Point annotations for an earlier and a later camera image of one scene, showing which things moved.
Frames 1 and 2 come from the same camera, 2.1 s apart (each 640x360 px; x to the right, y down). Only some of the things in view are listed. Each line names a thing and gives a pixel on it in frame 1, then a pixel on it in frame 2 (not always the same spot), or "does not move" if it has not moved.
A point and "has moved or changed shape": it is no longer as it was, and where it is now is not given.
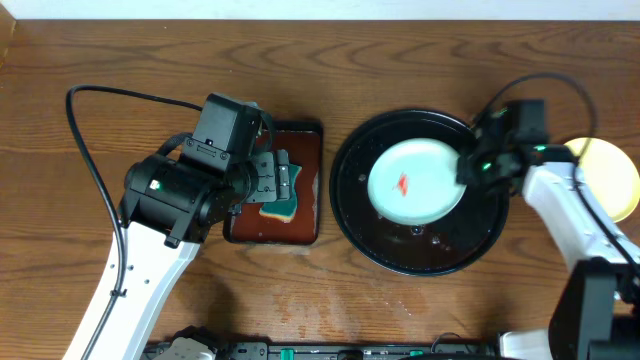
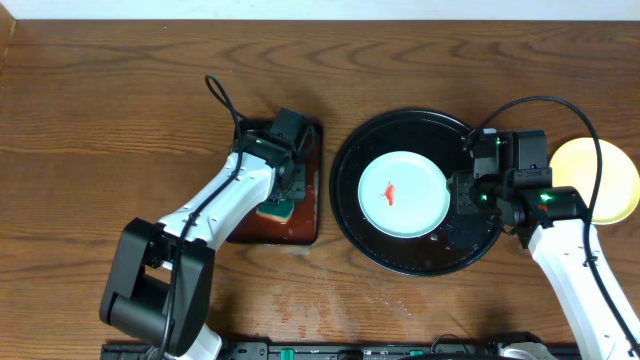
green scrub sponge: x=284 y=210 does not move
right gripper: x=463 y=171 to x=461 y=196
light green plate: x=414 y=181 has moved or changed shape
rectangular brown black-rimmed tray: x=244 y=223 does not move
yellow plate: x=609 y=172 does not move
